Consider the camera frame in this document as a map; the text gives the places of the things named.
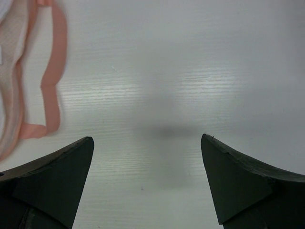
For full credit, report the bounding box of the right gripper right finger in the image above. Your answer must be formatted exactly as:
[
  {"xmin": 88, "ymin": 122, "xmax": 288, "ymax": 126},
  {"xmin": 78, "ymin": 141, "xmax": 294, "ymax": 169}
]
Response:
[{"xmin": 201, "ymin": 134, "xmax": 305, "ymax": 229}]

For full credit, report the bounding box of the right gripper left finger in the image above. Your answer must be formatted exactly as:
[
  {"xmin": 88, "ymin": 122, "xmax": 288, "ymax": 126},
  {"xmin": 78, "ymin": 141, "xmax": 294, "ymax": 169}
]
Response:
[{"xmin": 0, "ymin": 137, "xmax": 94, "ymax": 229}]

